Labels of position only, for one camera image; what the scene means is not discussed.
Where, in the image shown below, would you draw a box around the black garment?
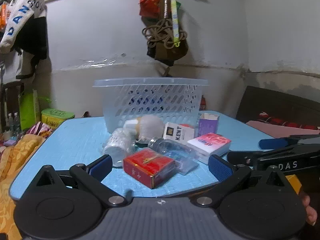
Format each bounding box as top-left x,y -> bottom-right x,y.
14,15 -> 49,79

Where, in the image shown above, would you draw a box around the pink floral cloth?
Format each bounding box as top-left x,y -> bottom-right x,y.
26,121 -> 54,138

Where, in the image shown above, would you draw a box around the colourful patterned strap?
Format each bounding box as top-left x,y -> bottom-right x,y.
168,0 -> 181,49

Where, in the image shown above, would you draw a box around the red plaid cloth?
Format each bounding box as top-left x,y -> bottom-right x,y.
258,111 -> 320,131

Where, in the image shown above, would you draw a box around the translucent plastic basket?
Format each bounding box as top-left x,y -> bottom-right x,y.
92,77 -> 209,134

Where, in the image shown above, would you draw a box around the white bottle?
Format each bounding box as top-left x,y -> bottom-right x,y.
102,128 -> 137,168

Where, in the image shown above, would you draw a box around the pink bedding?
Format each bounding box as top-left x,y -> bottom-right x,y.
246,120 -> 320,139

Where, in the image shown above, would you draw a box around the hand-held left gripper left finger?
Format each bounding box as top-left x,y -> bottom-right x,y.
29,154 -> 126,207

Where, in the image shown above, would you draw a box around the pink and white box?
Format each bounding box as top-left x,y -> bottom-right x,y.
187,133 -> 232,165

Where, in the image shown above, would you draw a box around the clear plastic bottle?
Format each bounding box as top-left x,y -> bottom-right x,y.
147,137 -> 200,176

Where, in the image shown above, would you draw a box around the purple carton box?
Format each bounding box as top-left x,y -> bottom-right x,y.
198,113 -> 220,139

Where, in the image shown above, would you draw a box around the green tin box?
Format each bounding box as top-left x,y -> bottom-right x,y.
41,108 -> 76,131

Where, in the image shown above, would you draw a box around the red box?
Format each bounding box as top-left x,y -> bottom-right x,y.
123,148 -> 176,189

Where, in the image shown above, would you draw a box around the red plastic bag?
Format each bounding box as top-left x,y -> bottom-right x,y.
139,0 -> 163,19

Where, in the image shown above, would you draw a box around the white cigarette box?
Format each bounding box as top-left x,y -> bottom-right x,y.
162,122 -> 196,146

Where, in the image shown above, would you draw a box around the white garment with blue letters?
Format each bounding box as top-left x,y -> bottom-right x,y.
0,0 -> 47,53

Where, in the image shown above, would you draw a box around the brown rope bag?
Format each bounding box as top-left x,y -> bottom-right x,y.
142,0 -> 189,67

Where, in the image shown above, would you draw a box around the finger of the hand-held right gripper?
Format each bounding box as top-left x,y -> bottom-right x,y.
227,149 -> 275,167
258,134 -> 320,151

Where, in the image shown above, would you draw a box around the dark wooden headboard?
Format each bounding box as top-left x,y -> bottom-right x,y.
236,85 -> 320,131

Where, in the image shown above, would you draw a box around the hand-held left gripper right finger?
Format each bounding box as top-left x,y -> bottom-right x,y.
191,154 -> 293,207

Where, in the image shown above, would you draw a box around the orange patterned blanket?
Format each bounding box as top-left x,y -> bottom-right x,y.
0,133 -> 51,240

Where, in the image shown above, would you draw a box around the orange packet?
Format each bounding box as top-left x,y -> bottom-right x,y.
0,2 -> 12,32

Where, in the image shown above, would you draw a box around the person's right hand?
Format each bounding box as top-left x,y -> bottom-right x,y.
301,194 -> 318,227

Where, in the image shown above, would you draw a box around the green bag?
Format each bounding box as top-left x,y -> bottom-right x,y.
20,89 -> 42,131

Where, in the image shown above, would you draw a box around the dark wooden chair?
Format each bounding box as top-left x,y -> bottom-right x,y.
0,81 -> 25,131

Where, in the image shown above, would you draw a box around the clear water bottles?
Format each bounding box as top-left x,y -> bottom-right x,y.
5,112 -> 21,133

